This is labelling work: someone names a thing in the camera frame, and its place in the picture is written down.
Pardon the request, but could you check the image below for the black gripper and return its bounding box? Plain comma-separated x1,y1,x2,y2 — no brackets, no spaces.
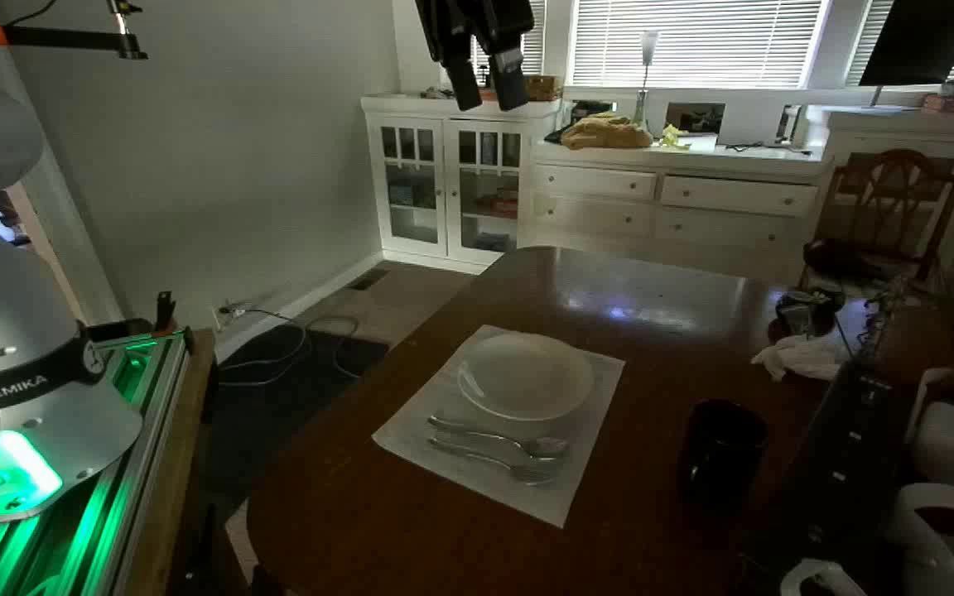
414,0,535,109

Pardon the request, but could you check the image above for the silver metal spoon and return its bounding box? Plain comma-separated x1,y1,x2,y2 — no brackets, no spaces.
429,414,571,461

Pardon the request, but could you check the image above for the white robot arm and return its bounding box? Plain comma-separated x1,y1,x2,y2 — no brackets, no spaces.
0,0,394,523

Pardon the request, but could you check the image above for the green lit robot base stand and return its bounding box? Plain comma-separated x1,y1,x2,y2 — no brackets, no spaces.
0,329,217,596

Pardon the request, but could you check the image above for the white round plate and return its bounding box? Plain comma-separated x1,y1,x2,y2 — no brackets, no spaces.
457,329,592,422

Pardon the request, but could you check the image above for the white glass door cabinet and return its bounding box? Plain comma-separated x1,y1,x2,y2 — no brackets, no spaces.
360,94,558,275

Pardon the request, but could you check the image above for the white drawer sideboard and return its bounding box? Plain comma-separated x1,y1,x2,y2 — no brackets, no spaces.
520,141,823,281

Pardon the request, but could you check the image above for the silver metal fork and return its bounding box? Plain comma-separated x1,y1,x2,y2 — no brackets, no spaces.
425,438,552,478

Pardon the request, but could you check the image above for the brown wooden chair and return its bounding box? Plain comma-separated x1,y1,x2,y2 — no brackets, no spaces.
800,148,954,289

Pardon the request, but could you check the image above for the black monitor screen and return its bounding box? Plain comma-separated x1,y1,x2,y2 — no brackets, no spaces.
863,0,954,84

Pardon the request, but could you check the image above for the white crumpled cloth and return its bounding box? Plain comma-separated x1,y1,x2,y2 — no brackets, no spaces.
755,334,844,381

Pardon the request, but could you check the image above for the black cylindrical cup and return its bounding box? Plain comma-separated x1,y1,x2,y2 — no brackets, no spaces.
678,400,770,510

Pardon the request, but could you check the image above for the dark wooden dining table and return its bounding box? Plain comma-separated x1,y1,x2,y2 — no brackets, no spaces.
246,241,954,596

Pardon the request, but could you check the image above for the white VR headset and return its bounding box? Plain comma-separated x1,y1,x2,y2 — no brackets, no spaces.
750,370,954,596

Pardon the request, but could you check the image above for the black floor cable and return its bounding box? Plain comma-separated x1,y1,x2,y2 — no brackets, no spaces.
211,302,366,389

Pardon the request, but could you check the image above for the black overhead camera rod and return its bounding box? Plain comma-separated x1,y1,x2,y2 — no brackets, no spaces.
0,0,145,59

